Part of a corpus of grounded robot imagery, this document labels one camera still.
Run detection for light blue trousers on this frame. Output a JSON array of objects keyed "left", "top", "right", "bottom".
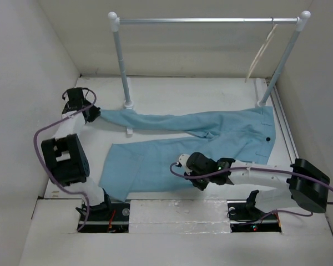
[{"left": 99, "top": 106, "right": 276, "bottom": 201}]

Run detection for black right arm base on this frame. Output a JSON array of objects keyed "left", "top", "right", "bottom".
[{"left": 226, "top": 190, "right": 281, "bottom": 233}]

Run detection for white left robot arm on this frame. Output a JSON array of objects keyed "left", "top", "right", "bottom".
[{"left": 41, "top": 87, "right": 113, "bottom": 220}]

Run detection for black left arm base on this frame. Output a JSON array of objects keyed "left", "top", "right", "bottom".
[{"left": 76, "top": 202, "right": 130, "bottom": 233}]

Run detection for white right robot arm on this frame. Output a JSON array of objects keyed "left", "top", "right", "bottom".
[{"left": 178, "top": 152, "right": 330, "bottom": 218}]

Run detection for cream plastic hanger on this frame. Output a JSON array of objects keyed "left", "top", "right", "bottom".
[{"left": 244, "top": 24, "right": 278, "bottom": 83}]

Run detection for white foam block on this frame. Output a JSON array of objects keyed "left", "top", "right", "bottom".
[{"left": 129, "top": 199, "right": 230, "bottom": 234}]

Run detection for white clothes rack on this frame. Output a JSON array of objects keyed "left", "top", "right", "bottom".
[{"left": 108, "top": 10, "right": 311, "bottom": 136}]

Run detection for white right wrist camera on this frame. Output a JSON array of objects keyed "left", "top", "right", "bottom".
[{"left": 176, "top": 154, "right": 191, "bottom": 172}]

